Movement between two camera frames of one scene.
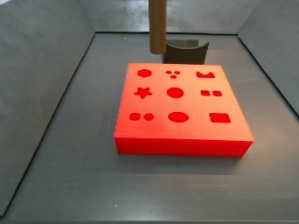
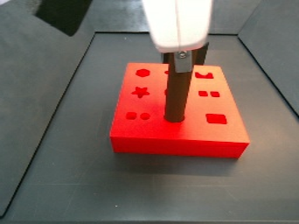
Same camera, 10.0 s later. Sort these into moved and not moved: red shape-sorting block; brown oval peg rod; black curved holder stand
Moved: brown oval peg rod
Not moved: red shape-sorting block; black curved holder stand
